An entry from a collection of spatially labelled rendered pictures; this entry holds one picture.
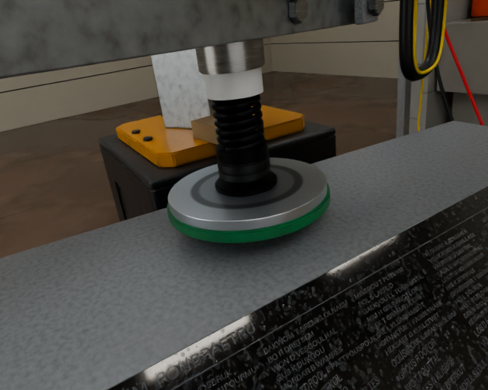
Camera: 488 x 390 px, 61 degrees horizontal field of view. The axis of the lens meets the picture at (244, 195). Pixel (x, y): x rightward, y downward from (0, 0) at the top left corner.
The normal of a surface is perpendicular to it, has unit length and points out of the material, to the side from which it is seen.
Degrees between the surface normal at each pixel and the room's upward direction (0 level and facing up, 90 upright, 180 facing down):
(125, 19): 90
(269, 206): 0
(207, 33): 90
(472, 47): 90
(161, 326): 0
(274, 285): 0
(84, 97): 90
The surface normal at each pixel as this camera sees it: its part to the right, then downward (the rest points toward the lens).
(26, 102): 0.58, 0.27
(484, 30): -0.81, 0.32
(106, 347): -0.11, -0.91
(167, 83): -0.49, 0.40
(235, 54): 0.18, 0.38
